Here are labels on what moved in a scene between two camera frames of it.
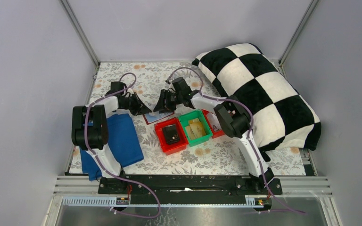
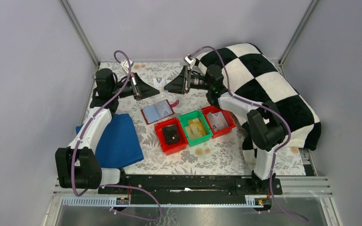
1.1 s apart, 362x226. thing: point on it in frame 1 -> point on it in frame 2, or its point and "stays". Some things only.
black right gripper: x=160 y=105 -> x=178 y=85
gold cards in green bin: x=195 y=129 stays
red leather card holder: x=154 y=116 stays
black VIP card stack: x=171 y=133 stays
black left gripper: x=140 y=108 -> x=139 y=92
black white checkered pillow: x=283 y=116 stays
